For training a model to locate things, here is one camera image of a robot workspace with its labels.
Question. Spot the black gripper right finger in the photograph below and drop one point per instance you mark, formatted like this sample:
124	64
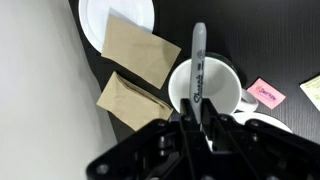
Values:
210	118

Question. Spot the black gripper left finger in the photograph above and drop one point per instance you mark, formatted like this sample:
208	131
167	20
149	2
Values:
189	121

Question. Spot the grey black marker pen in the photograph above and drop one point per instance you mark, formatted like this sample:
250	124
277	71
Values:
197	68

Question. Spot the large white plate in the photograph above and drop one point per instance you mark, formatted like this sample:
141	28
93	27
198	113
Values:
243	117

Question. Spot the white green mug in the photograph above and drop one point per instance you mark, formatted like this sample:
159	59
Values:
221	85

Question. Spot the right brown paper bag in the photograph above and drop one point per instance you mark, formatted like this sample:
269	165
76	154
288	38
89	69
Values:
131	104

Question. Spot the brown paper bag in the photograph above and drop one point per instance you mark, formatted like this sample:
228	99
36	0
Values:
144	54
131	104

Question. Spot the pink sweetener packet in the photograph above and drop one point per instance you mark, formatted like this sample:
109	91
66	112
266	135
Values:
266	94

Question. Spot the left brown paper bag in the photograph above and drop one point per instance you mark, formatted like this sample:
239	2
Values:
144	54

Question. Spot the yellow packet by mug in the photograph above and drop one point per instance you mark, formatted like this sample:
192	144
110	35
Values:
311	88

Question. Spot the white plate at table edge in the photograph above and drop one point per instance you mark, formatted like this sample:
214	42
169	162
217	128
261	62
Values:
93	16

